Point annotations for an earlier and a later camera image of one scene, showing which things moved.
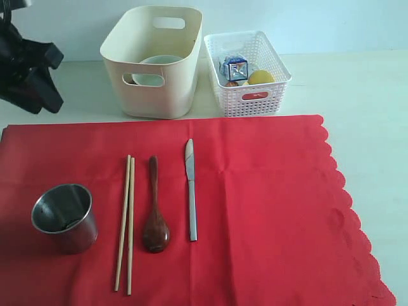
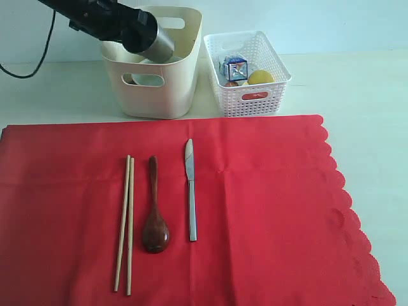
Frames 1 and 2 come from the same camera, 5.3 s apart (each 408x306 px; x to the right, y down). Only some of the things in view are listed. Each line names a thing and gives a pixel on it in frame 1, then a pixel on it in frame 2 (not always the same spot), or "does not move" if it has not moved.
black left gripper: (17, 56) → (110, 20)
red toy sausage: (250, 95) does not move
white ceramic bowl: (154, 80) does not move
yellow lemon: (261, 76) does not move
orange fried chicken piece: (231, 83) does not move
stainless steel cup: (65, 213) → (162, 48)
